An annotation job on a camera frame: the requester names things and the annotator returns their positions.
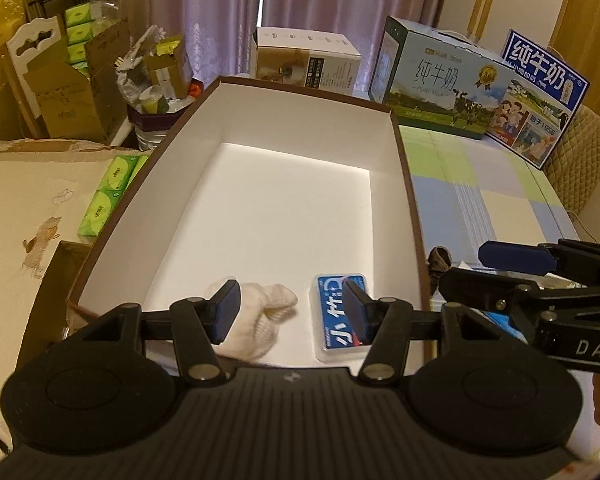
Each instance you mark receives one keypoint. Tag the purple sheer curtain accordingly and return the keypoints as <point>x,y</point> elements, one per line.
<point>220,10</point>

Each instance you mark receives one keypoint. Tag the open brown cardboard box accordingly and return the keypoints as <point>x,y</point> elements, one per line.
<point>65,105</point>

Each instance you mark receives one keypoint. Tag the purple octagonal box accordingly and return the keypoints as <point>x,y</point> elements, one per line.
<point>155,119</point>

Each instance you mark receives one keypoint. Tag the green milk carton box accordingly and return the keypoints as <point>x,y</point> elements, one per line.
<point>430,85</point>

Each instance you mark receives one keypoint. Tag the yellow plastic bag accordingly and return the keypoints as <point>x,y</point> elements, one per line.
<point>0,20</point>

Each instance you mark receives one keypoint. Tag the light blue packet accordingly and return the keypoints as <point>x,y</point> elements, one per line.
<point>500,322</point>

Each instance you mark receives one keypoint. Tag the blue milk carton box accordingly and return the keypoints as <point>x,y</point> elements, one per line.
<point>540,110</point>

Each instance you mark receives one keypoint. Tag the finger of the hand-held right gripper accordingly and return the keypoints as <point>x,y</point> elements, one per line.
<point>480,290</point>
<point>515,256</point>

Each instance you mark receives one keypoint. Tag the dark brown small object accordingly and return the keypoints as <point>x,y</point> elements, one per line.
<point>439,260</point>

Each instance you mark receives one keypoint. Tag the large white cardboard box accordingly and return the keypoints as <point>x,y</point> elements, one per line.
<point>280,200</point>

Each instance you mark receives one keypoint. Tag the stack of green tissue packs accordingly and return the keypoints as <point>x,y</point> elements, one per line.
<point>105,195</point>
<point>80,30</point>

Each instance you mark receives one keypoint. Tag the white wooden chair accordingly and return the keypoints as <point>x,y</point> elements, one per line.
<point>30,45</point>

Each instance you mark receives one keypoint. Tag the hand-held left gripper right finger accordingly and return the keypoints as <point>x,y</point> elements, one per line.
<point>352,310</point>

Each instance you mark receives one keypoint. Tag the blue card case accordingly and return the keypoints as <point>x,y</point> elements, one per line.
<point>330,320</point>

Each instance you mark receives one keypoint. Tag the beige tape strips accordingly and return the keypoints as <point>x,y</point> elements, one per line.
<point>482,10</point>

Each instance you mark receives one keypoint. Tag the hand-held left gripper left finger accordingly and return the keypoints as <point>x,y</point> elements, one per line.
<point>230,310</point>

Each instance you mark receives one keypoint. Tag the beige quilted chair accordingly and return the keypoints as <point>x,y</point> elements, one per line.
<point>580,160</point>

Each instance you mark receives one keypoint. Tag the small cardboard box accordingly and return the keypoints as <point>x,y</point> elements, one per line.
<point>172,67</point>

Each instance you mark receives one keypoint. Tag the beige embroidered blanket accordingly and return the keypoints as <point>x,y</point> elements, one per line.
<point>20,200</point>

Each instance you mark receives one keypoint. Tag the wooden wardrobe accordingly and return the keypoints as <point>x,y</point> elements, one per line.
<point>590,20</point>

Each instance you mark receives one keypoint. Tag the white appliance box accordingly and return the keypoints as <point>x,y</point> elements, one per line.
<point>300,60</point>

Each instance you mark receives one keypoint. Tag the white sock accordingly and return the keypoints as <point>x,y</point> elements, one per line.
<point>275,305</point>

